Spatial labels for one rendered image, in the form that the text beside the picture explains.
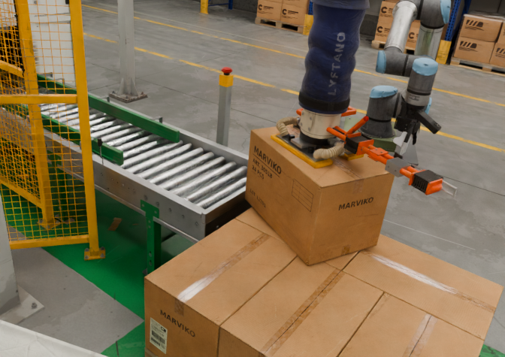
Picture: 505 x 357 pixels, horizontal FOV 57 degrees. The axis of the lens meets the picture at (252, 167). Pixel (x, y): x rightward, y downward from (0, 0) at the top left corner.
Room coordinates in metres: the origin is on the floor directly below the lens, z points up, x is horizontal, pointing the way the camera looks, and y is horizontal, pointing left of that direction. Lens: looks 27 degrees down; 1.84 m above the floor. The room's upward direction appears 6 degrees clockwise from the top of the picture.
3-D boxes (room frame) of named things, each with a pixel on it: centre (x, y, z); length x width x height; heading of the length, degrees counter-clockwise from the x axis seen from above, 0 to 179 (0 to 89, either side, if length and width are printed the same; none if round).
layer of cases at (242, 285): (1.57, -0.38, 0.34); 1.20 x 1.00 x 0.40; 57
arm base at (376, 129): (2.69, -0.73, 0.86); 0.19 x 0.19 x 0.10
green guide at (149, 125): (3.25, 1.14, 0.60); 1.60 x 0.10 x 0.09; 57
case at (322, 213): (2.00, -0.30, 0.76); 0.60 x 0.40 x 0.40; 31
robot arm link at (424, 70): (1.80, -0.62, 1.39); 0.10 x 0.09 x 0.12; 163
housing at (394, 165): (1.64, -0.56, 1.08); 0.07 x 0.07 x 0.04; 35
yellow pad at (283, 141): (1.96, -0.21, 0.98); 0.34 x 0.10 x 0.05; 35
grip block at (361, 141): (1.81, -0.43, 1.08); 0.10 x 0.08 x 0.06; 125
